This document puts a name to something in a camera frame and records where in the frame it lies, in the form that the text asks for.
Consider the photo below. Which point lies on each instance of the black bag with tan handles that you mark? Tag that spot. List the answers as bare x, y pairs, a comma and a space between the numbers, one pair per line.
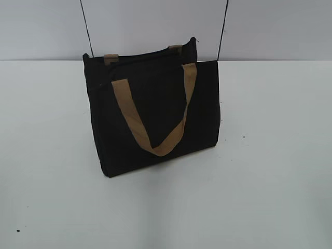
150, 108

